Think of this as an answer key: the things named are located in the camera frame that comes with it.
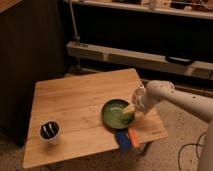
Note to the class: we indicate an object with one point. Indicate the long grey case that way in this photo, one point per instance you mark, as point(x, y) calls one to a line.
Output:
point(197, 69)

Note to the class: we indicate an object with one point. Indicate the blue block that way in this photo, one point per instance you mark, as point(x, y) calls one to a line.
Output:
point(122, 140)

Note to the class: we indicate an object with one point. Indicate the white cup with dark inside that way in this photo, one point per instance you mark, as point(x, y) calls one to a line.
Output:
point(50, 132)

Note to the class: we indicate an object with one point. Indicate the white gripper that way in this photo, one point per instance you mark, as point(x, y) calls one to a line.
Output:
point(141, 101)

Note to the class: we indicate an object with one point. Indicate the upper shelf with items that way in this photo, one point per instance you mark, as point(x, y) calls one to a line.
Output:
point(142, 8)

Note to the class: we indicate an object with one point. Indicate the green ceramic bowl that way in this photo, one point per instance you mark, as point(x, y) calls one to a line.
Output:
point(113, 114)

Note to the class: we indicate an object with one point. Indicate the wooden folding table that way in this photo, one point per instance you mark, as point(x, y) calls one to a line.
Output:
point(75, 103)

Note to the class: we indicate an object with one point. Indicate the metal pole stand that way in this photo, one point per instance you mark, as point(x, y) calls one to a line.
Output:
point(76, 35)

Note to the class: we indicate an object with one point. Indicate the orange stick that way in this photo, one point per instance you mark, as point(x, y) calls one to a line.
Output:
point(133, 138)

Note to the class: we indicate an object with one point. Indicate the dark cabinet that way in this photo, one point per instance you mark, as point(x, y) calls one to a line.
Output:
point(31, 49)

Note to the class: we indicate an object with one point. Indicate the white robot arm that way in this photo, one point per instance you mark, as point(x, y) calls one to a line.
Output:
point(197, 105)

